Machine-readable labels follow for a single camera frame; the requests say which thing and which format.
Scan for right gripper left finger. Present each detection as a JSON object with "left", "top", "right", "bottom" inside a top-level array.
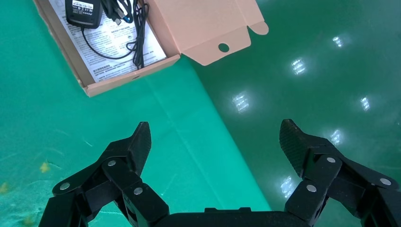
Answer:
[{"left": 39, "top": 121, "right": 170, "bottom": 227}]

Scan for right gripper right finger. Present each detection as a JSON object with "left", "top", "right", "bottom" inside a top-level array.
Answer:
[{"left": 279, "top": 119, "right": 401, "bottom": 227}]

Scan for black USB mouse cable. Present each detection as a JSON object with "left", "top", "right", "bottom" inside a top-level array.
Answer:
[{"left": 65, "top": 0, "right": 150, "bottom": 70}]

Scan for black data cable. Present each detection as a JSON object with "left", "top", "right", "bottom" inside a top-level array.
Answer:
[{"left": 100, "top": 0, "right": 135, "bottom": 26}]

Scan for orange cardboard box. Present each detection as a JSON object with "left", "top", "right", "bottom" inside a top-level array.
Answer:
[{"left": 33, "top": 0, "right": 270, "bottom": 98}]

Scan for green table cloth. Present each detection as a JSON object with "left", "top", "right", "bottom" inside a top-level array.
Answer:
[{"left": 0, "top": 0, "right": 272, "bottom": 227}]

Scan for white printed instruction sheet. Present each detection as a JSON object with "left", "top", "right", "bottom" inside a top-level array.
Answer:
[{"left": 48, "top": 0, "right": 167, "bottom": 83}]

